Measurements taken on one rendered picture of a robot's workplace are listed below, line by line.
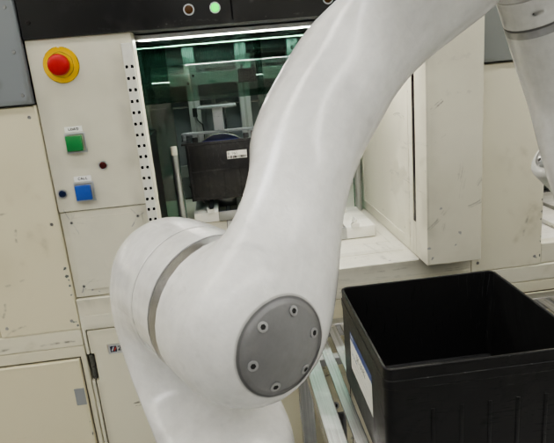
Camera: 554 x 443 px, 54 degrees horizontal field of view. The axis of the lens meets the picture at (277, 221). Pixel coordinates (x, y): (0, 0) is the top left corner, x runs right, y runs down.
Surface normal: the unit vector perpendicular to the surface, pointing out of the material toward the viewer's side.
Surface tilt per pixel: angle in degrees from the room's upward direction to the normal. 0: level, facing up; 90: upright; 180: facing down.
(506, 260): 90
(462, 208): 90
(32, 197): 90
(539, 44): 118
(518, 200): 90
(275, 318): 75
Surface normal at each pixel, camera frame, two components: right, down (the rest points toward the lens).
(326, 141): 0.41, -0.14
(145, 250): -0.56, -0.64
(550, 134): -0.75, -0.07
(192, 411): 0.00, -0.68
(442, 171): 0.11, 0.26
